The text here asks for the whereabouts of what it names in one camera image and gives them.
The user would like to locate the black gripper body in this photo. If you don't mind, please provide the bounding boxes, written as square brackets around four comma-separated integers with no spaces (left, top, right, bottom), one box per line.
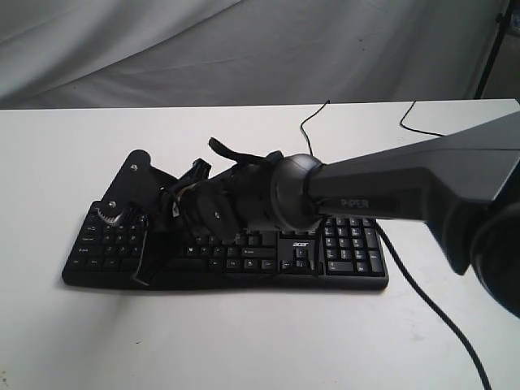
[97,149,284,241]

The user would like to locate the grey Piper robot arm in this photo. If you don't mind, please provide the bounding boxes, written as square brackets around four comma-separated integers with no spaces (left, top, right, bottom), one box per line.
[97,113,519,314]

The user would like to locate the black Acer keyboard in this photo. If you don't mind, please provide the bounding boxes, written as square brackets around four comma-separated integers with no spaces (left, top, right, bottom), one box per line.
[62,201,388,292]

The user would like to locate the grey fabric backdrop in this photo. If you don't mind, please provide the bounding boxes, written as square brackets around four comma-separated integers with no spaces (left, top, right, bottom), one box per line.
[1,1,507,109]

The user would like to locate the black tripod stand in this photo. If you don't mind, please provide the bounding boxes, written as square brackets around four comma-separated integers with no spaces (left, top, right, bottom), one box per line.
[473,0,515,100]

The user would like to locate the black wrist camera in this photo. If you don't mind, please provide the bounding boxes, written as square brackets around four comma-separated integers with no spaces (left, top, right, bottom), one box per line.
[179,158,211,185]

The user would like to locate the black usb cable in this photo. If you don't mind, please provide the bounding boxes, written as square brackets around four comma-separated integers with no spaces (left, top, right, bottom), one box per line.
[299,99,452,158]

